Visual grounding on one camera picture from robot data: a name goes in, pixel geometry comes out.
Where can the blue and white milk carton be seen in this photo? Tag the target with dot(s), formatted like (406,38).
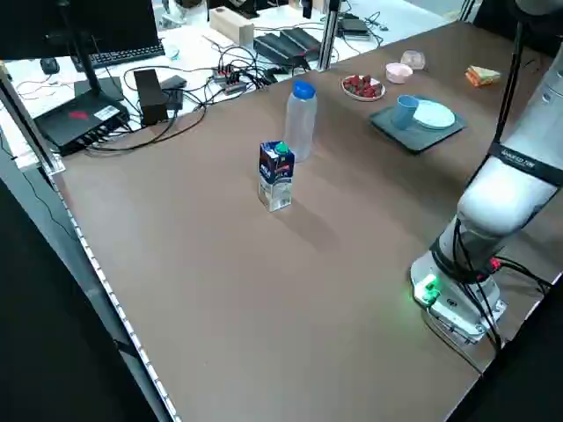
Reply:
(275,180)

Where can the triangular toy sandwich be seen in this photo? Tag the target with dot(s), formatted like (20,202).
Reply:
(481,76)

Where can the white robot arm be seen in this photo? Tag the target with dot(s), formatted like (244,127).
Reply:
(506,206)

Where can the pink plate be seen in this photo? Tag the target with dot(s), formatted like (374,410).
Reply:
(352,96)

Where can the grey tray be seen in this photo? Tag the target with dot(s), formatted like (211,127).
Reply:
(418,140)

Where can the blue cup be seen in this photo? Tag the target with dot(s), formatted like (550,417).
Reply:
(402,113)

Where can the light blue plate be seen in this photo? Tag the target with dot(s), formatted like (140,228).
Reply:
(435,115)

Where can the clear bottle with blue cap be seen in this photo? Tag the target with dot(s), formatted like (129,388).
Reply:
(301,118)

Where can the grey usb hub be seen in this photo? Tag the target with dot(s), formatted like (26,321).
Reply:
(231,81)

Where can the red strawberries heap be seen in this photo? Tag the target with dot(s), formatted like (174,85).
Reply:
(363,85)

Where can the black power adapter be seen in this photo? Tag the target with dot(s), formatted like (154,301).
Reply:
(173,99)

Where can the black ribbed power supply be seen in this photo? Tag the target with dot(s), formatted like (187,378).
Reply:
(275,48)
(303,39)

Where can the dark brown box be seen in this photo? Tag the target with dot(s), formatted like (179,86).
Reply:
(151,96)

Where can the pink bowl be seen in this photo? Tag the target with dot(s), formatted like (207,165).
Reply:
(398,74)

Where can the wooden block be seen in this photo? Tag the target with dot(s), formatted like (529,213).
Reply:
(231,26)

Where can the small glass bowl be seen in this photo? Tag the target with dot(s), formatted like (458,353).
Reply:
(173,52)

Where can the flat black device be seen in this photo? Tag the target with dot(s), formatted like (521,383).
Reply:
(354,27)

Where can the black monitor stand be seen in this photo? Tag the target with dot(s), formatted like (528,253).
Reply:
(99,90)

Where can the black box with red logo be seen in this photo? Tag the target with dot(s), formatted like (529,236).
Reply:
(75,121)

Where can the black keyboard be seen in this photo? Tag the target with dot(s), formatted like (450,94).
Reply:
(119,55)

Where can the black monitor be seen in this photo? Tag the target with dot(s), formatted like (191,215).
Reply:
(110,22)

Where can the black mouse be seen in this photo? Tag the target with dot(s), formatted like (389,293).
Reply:
(49,65)

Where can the aluminium post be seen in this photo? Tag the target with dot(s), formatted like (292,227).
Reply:
(467,9)
(329,35)

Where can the aluminium frame rail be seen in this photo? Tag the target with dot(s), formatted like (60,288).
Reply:
(26,118)

